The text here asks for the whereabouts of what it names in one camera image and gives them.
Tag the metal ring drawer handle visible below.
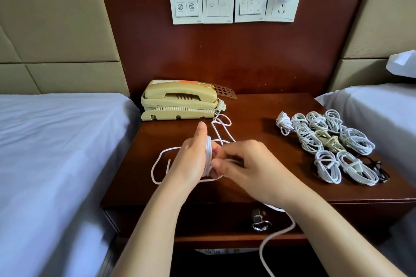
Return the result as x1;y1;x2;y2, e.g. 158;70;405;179
251;209;273;233

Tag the beige padded headboard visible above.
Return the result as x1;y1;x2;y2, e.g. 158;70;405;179
328;0;416;91
0;0;130;97

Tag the white triple rocker wall switch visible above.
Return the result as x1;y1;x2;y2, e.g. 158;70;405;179
234;0;269;24

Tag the left bed white sheet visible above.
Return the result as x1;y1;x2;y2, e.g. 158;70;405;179
0;93;142;277

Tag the white crumpled bag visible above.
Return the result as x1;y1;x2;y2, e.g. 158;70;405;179
195;248;259;255

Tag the white wall socket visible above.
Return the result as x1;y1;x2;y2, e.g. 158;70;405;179
265;0;304;23

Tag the person's left hand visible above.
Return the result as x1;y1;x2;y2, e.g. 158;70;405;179
161;121;222;200

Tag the wooden nightstand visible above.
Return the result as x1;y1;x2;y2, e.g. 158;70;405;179
101;93;416;277

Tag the white pillow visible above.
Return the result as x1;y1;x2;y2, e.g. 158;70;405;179
386;50;416;78

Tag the dark wooden drawer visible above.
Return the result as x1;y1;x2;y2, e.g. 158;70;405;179
117;207;407;243

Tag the person's right hand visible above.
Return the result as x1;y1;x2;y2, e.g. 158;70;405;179
211;139;313;211

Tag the person's left forearm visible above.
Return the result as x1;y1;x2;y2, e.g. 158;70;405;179
110;189;196;277

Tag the thin black cable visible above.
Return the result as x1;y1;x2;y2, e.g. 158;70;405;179
366;158;391;184

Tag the dark wooden wall panel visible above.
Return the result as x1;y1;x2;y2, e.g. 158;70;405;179
93;0;377;99

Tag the person's right forearm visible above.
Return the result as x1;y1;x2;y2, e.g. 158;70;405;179
289;186;405;277

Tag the cream cable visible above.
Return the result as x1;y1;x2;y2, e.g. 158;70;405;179
315;131;346;153

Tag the beige corded telephone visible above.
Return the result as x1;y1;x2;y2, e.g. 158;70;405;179
140;79;238;122

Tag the white double rocker wall switch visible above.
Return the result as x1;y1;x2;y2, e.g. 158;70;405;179
201;0;235;24

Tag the right bed white sheet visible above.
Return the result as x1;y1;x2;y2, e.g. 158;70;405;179
315;83;416;277

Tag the bed white sheet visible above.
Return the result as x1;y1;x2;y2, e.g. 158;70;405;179
315;83;416;277
0;93;142;277

